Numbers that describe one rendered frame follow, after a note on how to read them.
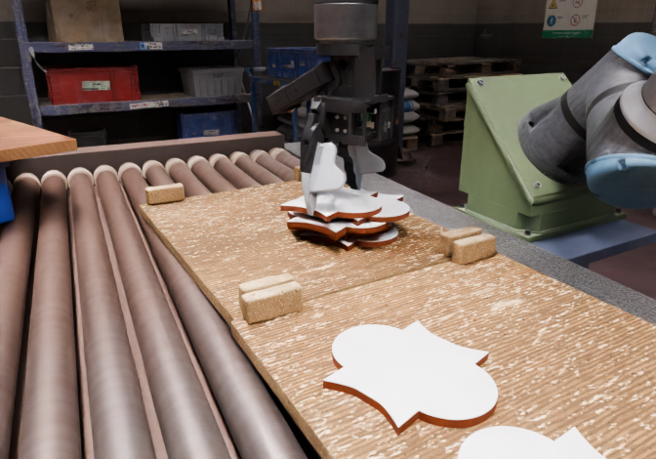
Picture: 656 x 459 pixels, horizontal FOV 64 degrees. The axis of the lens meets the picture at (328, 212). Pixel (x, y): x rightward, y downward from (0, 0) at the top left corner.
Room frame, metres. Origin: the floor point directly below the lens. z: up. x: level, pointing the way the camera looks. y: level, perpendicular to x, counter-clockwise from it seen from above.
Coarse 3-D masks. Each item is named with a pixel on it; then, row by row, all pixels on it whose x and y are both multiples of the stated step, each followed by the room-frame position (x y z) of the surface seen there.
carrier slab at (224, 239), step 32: (224, 192) 0.86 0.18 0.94; (256, 192) 0.86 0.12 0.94; (288, 192) 0.86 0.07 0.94; (160, 224) 0.71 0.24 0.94; (192, 224) 0.71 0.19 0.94; (224, 224) 0.71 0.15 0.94; (256, 224) 0.71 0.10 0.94; (416, 224) 0.71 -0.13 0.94; (192, 256) 0.60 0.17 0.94; (224, 256) 0.60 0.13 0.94; (256, 256) 0.60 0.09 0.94; (288, 256) 0.60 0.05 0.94; (320, 256) 0.60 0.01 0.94; (352, 256) 0.60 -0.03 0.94; (384, 256) 0.60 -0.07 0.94; (416, 256) 0.60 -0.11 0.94; (448, 256) 0.60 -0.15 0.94; (224, 288) 0.51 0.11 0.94; (320, 288) 0.51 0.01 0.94
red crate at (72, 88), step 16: (64, 64) 4.48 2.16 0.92; (80, 64) 4.53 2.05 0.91; (96, 64) 4.59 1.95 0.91; (112, 64) 4.66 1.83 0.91; (128, 64) 4.65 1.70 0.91; (48, 80) 4.05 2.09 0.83; (64, 80) 4.09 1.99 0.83; (80, 80) 4.14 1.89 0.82; (96, 80) 4.20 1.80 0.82; (112, 80) 4.26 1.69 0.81; (128, 80) 4.31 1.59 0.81; (64, 96) 4.08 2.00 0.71; (80, 96) 4.13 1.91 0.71; (96, 96) 4.19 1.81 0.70; (112, 96) 4.25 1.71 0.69; (128, 96) 4.31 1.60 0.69
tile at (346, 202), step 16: (320, 192) 0.70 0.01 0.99; (336, 192) 0.70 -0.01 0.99; (352, 192) 0.70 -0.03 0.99; (368, 192) 0.70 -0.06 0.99; (288, 208) 0.65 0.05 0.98; (304, 208) 0.64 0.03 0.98; (320, 208) 0.63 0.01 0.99; (336, 208) 0.63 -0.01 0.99; (352, 208) 0.63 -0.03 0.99; (368, 208) 0.63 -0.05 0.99
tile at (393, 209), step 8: (384, 200) 0.69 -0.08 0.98; (392, 200) 0.69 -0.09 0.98; (400, 200) 0.71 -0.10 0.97; (384, 208) 0.66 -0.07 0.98; (392, 208) 0.66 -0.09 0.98; (400, 208) 0.66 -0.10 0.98; (408, 208) 0.66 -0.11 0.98; (376, 216) 0.63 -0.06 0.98; (384, 216) 0.63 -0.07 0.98; (392, 216) 0.63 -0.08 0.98; (400, 216) 0.63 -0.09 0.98; (360, 224) 0.62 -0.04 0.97
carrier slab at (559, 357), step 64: (320, 320) 0.45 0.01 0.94; (384, 320) 0.45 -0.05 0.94; (448, 320) 0.45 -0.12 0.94; (512, 320) 0.45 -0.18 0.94; (576, 320) 0.45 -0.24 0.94; (640, 320) 0.45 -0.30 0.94; (320, 384) 0.35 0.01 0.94; (512, 384) 0.35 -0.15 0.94; (576, 384) 0.35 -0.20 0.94; (640, 384) 0.35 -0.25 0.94; (320, 448) 0.29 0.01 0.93; (384, 448) 0.28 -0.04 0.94; (448, 448) 0.28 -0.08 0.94; (640, 448) 0.28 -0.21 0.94
